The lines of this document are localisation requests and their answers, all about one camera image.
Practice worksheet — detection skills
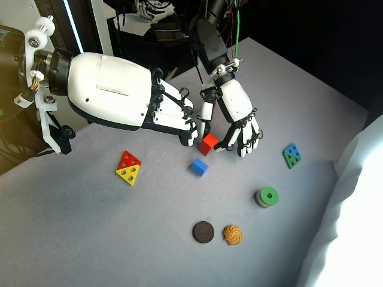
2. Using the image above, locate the spare white robot hand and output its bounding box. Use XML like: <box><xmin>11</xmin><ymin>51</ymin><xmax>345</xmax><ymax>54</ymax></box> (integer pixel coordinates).
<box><xmin>133</xmin><ymin>0</ymin><xmax>176</xmax><ymax>22</ymax></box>

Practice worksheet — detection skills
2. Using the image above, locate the white desk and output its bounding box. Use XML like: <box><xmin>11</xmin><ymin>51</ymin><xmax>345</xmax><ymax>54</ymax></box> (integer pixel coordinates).
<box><xmin>112</xmin><ymin>13</ymin><xmax>154</xmax><ymax>37</ymax></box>

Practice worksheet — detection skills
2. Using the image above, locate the grey table cloth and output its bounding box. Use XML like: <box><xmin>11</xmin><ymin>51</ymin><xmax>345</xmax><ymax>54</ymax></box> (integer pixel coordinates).
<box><xmin>0</xmin><ymin>37</ymin><xmax>370</xmax><ymax>287</ymax></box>

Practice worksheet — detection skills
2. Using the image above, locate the blue light strip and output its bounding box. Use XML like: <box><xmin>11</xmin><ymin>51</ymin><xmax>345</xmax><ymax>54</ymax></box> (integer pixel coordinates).
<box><xmin>62</xmin><ymin>0</ymin><xmax>84</xmax><ymax>54</ymax></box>

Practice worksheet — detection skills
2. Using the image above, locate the white curtain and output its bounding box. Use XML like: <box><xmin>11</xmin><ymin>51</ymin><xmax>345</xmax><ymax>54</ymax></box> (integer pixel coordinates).
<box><xmin>294</xmin><ymin>113</ymin><xmax>383</xmax><ymax>287</ymax></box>

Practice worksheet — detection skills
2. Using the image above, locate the red block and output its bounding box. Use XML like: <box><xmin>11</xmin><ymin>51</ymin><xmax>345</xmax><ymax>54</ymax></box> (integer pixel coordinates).
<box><xmin>197</xmin><ymin>133</ymin><xmax>219</xmax><ymax>157</ymax></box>

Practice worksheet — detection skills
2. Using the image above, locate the black electronic box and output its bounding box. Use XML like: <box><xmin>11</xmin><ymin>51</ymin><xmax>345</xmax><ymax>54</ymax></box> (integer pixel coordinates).
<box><xmin>150</xmin><ymin>14</ymin><xmax>189</xmax><ymax>42</ymax></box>

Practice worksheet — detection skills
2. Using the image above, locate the green triangle block with holes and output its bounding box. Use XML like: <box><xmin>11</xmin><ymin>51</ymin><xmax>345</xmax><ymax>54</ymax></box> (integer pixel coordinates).
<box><xmin>283</xmin><ymin>151</ymin><xmax>302</xmax><ymax>170</ymax></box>

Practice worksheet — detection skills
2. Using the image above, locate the blue triangle with holes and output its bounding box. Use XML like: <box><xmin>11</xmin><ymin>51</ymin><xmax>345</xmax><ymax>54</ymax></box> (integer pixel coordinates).
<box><xmin>282</xmin><ymin>143</ymin><xmax>302</xmax><ymax>159</ymax></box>

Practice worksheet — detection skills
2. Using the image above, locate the white frame post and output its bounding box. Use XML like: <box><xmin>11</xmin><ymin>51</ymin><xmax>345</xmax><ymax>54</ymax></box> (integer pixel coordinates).
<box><xmin>89</xmin><ymin>0</ymin><xmax>115</xmax><ymax>57</ymax></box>

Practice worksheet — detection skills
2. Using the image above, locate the orange swirl cookie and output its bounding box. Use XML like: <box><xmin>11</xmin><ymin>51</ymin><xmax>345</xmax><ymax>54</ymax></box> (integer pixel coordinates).
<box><xmin>222</xmin><ymin>224</ymin><xmax>244</xmax><ymax>246</ymax></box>

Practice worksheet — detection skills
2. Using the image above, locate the yellow triangle block with holes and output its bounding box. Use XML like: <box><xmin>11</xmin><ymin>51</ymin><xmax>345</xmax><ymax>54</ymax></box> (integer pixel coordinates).
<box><xmin>115</xmin><ymin>164</ymin><xmax>141</xmax><ymax>187</ymax></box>

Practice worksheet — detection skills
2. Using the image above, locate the blue cube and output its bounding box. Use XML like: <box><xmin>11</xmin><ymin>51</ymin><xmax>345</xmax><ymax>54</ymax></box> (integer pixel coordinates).
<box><xmin>190</xmin><ymin>158</ymin><xmax>209</xmax><ymax>177</ymax></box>

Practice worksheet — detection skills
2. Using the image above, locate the dark chocolate sandwich cookie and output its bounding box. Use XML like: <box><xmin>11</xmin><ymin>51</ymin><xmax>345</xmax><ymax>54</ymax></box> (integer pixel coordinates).
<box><xmin>192</xmin><ymin>220</ymin><xmax>215</xmax><ymax>244</ymax></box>

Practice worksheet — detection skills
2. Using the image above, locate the green ring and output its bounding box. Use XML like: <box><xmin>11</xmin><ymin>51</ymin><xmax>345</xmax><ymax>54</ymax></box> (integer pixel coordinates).
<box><xmin>254</xmin><ymin>186</ymin><xmax>280</xmax><ymax>207</ymax></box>

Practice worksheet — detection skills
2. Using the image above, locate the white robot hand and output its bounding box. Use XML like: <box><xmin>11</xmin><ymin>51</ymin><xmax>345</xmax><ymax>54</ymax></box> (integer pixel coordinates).
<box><xmin>196</xmin><ymin>78</ymin><xmax>264</xmax><ymax>158</ymax></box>
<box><xmin>66</xmin><ymin>52</ymin><xmax>199</xmax><ymax>147</ymax></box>

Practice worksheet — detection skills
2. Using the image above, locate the red triangle with holes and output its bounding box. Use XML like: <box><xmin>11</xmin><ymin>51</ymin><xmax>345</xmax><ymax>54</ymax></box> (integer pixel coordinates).
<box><xmin>117</xmin><ymin>150</ymin><xmax>142</xmax><ymax>170</ymax></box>

